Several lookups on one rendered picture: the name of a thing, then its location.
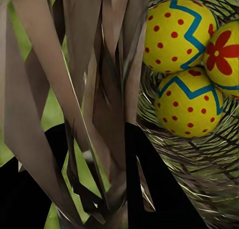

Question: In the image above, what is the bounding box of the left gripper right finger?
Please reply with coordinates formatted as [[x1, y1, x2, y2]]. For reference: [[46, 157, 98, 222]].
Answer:
[[124, 122, 209, 229]]

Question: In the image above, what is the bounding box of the wicker basket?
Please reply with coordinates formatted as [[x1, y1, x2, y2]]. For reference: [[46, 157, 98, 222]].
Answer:
[[0, 0, 239, 229]]

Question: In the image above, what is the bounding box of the easter egg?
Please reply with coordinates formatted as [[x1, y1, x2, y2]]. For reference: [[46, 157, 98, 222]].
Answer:
[[202, 18, 239, 100], [154, 63, 224, 138], [142, 0, 220, 75]]

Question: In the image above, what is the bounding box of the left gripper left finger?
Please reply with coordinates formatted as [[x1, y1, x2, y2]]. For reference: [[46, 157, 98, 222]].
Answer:
[[0, 123, 68, 229]]

